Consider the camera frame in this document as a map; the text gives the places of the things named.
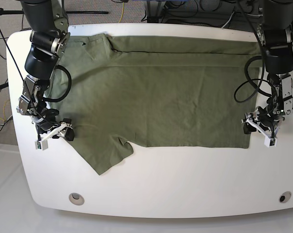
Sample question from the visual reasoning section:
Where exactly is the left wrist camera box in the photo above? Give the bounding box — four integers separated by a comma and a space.
264, 137, 277, 148

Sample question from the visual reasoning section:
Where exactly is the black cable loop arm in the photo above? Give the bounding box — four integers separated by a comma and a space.
42, 65, 72, 103
233, 55, 272, 103

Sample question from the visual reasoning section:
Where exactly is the right table grommet hole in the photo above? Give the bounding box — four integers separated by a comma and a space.
279, 191, 292, 203

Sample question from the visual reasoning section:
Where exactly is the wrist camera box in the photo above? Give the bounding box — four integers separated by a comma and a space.
35, 140, 48, 150
264, 137, 277, 148

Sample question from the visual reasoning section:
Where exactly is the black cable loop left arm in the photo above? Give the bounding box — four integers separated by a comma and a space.
233, 55, 272, 103

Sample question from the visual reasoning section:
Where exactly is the table grommet hole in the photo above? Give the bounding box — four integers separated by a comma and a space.
69, 193, 85, 206
279, 191, 292, 203

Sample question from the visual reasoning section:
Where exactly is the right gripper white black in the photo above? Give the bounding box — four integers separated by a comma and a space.
34, 117, 75, 141

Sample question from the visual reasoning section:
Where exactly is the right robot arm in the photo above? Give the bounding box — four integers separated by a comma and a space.
17, 0, 75, 141

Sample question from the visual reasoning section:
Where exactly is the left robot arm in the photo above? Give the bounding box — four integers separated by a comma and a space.
242, 0, 293, 147

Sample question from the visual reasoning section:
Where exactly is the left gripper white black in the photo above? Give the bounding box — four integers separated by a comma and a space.
241, 107, 285, 138

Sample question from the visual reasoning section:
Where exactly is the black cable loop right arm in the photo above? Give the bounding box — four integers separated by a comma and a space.
42, 65, 72, 103

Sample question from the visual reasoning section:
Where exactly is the olive green T-shirt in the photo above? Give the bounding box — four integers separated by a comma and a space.
50, 34, 259, 174

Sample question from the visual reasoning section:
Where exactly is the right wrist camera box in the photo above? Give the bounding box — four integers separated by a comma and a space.
35, 140, 48, 150

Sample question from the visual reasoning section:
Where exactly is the black tripod stand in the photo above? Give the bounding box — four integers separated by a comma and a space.
0, 8, 109, 25

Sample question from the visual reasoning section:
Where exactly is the left table grommet hole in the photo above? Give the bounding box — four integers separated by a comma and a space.
69, 193, 85, 206

